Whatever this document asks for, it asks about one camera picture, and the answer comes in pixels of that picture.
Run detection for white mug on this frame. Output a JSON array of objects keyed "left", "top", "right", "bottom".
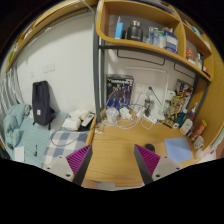
[{"left": 193, "top": 136, "right": 204, "bottom": 150}]

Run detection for white tissue pack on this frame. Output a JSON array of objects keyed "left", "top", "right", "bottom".
[{"left": 62, "top": 117, "right": 81, "bottom": 131}]

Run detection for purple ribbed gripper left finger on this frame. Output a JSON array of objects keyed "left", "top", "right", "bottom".
[{"left": 44, "top": 143, "right": 94, "bottom": 187}]

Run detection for white power adapter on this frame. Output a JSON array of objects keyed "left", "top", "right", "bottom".
[{"left": 119, "top": 107, "right": 132, "bottom": 121}]

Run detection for black water bottle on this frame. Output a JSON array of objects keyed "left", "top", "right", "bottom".
[{"left": 127, "top": 20, "right": 143, "bottom": 42}]

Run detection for white round device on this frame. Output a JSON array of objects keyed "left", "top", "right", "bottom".
[{"left": 106, "top": 107, "right": 119, "bottom": 123}]

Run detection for grey metal bed frame post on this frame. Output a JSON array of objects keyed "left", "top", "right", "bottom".
[{"left": 93, "top": 9, "right": 101, "bottom": 123}]

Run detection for wooden robot figure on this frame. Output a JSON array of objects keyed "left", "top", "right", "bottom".
[{"left": 167, "top": 96, "right": 182, "bottom": 124}]

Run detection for blue white box on shelf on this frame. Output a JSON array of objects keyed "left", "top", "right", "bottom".
[{"left": 164, "top": 31, "right": 178, "bottom": 53}]

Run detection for gundam model kit box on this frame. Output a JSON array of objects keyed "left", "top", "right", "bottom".
[{"left": 106, "top": 75, "right": 134, "bottom": 110}]

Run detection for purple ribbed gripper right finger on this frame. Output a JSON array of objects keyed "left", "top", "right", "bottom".
[{"left": 133, "top": 143, "right": 183, "bottom": 185}]

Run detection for wooden wall shelf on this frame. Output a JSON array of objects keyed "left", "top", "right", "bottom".
[{"left": 96, "top": 0, "right": 214, "bottom": 81}]

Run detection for white remote control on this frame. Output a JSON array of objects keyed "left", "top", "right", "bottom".
[{"left": 81, "top": 113, "right": 94, "bottom": 127}]

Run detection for teal blanket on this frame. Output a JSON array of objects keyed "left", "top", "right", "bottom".
[{"left": 3, "top": 104, "right": 31, "bottom": 158}]

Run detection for black computer mouse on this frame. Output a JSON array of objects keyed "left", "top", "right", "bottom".
[{"left": 145, "top": 144, "right": 155, "bottom": 152}]

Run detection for blue carton on shelf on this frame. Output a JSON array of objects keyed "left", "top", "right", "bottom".
[{"left": 114, "top": 16, "right": 123, "bottom": 39}]

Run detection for red snack can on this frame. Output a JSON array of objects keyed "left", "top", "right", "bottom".
[{"left": 191, "top": 119, "right": 207, "bottom": 142}]

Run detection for white glue bottle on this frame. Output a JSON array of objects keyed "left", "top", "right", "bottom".
[{"left": 180, "top": 115, "right": 194, "bottom": 135}]

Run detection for dark navy backpack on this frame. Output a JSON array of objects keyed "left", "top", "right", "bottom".
[{"left": 32, "top": 81, "right": 54, "bottom": 129}]

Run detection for plaid bed sheet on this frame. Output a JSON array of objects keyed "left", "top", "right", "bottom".
[{"left": 42, "top": 131, "right": 88, "bottom": 168}]

